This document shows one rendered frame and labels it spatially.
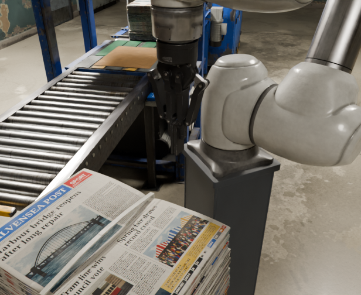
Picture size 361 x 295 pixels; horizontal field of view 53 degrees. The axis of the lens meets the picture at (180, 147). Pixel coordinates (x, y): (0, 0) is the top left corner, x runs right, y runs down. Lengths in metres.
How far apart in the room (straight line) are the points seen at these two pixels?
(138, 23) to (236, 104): 2.22
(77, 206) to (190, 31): 0.40
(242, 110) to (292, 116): 0.12
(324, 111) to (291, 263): 1.44
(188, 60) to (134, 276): 0.37
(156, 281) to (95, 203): 0.23
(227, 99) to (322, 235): 1.60
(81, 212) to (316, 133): 0.49
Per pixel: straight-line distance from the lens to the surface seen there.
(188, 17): 0.62
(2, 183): 1.37
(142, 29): 2.98
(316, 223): 2.40
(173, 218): 0.70
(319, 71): 0.79
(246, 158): 0.94
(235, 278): 1.23
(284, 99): 0.80
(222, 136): 0.90
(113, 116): 1.69
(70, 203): 0.76
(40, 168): 1.41
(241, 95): 0.83
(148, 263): 0.62
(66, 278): 0.63
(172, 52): 0.64
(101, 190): 0.78
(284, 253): 2.16
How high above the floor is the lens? 1.53
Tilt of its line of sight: 31 degrees down
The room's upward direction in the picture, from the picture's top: straight up
